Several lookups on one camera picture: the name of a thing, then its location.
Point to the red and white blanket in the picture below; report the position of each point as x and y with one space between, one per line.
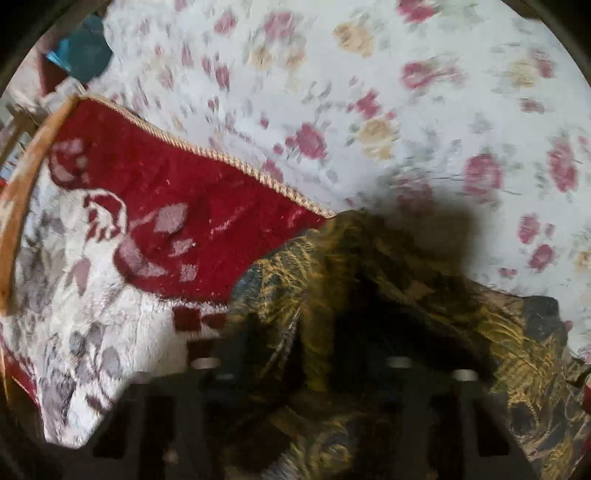
138 230

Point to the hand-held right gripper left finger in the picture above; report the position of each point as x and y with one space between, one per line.
198 415

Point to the dark floral patterned shirt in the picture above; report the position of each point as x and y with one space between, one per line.
369 300

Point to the wooden chair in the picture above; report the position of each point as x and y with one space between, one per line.
16 127

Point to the white floral bed sheet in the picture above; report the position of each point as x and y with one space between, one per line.
369 101

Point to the teal bag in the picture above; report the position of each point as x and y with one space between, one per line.
83 53

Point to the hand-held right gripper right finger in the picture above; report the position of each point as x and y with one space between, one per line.
415 415

